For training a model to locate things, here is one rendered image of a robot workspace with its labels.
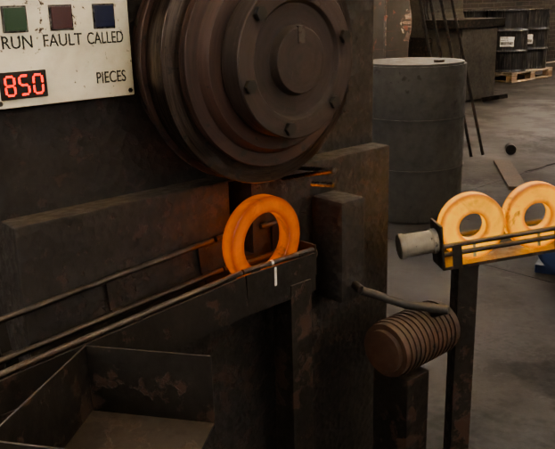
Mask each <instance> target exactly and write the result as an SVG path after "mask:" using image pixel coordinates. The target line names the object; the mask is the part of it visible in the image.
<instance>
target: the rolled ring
mask: <svg viewBox="0 0 555 449"><path fill-rule="evenodd" d="M267 212H270V213H272V214H273V215H274V217H275V218H276V220H277V223H278V225H279V240H278V244H277V247H276V249H275V252H274V253H273V255H272V256H271V257H270V258H269V260H272V259H275V258H278V257H283V256H286V255H289V254H291V253H294V252H297V250H298V244H299V235H300V230H299V222H298V217H297V214H296V212H295V210H294V209H293V207H292V206H291V205H290V204H289V203H288V202H287V201H286V200H284V199H282V198H280V197H276V196H273V195H269V194H257V195H254V196H251V197H249V198H247V199H245V200H244V201H243V202H242V203H241V204H240V205H239V206H238V207H237V208H236V209H235V210H234V211H233V212H232V214H231V216H230V217H229V219H228V221H227V224H226V226H225V229H224V235H223V242H222V251H223V257H224V262H225V264H226V266H227V268H228V270H229V271H230V273H235V272H237V271H240V270H241V269H244V268H247V267H251V265H250V264H249V263H248V261H247V259H246V257H245V253H244V241H245V237H246V234H247V231H248V229H249V227H250V225H251V224H252V223H253V221H254V220H255V219H256V218H257V217H258V216H260V215H262V214H264V213H267ZM269 260H268V261H269Z"/></svg>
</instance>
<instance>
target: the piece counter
mask: <svg viewBox="0 0 555 449"><path fill-rule="evenodd" d="M26 76H27V74H26V75H20V78H21V77H26ZM34 76H41V74H40V73H37V74H34ZM34 76H32V80H33V83H35V77H34ZM7 78H12V76H5V78H4V85H5V86H6V79H7ZM20 78H18V79H19V85H21V86H28V84H22V83H21V82H20ZM12 80H13V85H16V84H15V78H12ZM41 82H44V79H43V75H42V76H41ZM13 85H11V86H7V88H8V87H14V86H13ZM28 87H29V93H31V91H30V86H28ZM33 87H34V92H36V86H33ZM7 88H5V95H8V97H13V96H15V95H16V94H17V91H16V87H14V94H8V92H7ZM42 89H43V91H44V90H45V87H44V85H42ZM29 93H25V94H22V95H29ZM36 93H37V94H42V93H43V92H36Z"/></svg>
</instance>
